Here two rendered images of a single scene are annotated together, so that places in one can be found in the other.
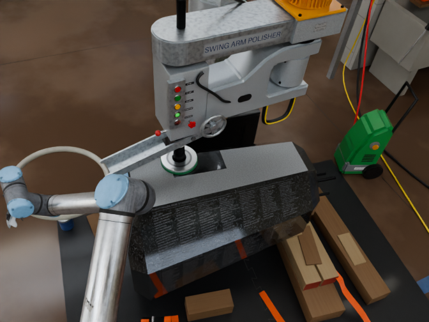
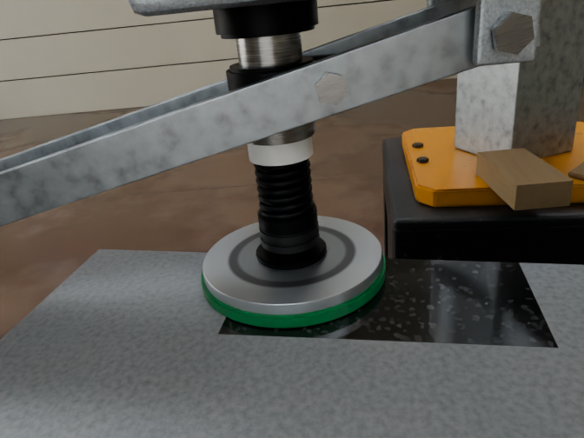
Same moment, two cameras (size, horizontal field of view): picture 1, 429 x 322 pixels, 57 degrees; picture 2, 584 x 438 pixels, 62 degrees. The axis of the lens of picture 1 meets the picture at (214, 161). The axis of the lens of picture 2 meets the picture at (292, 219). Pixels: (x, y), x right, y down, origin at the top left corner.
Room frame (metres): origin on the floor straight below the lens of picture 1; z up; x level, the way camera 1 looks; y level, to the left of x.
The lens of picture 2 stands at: (1.14, -0.08, 1.17)
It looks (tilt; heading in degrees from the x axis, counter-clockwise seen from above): 25 degrees down; 34
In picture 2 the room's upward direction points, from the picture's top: 6 degrees counter-clockwise
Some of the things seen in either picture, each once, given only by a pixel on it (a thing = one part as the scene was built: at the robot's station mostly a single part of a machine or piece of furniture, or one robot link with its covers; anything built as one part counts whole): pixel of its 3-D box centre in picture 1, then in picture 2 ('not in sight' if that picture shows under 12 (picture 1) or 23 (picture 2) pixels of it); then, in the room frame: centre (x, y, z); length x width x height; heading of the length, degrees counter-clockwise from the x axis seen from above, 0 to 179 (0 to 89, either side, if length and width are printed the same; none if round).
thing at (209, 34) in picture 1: (248, 29); not in sight; (1.74, -0.09, 1.66); 0.96 x 0.25 x 0.17; 122
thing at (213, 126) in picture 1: (210, 121); not in sight; (1.52, 0.04, 1.24); 0.15 x 0.10 x 0.15; 122
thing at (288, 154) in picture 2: not in sight; (279, 139); (1.56, 0.21, 1.03); 0.07 x 0.07 x 0.04
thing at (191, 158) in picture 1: (179, 158); (292, 256); (1.56, 0.21, 0.89); 0.21 x 0.21 x 0.01
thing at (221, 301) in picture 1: (209, 305); not in sight; (1.03, -0.07, 0.07); 0.30 x 0.12 x 0.12; 108
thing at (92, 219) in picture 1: (97, 226); not in sight; (1.54, 0.81, 0.02); 0.25 x 0.10 x 0.01; 34
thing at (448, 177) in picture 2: not in sight; (509, 155); (2.37, 0.09, 0.76); 0.49 x 0.49 x 0.05; 24
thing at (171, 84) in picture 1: (175, 104); not in sight; (1.42, 0.21, 1.42); 0.08 x 0.03 x 0.28; 122
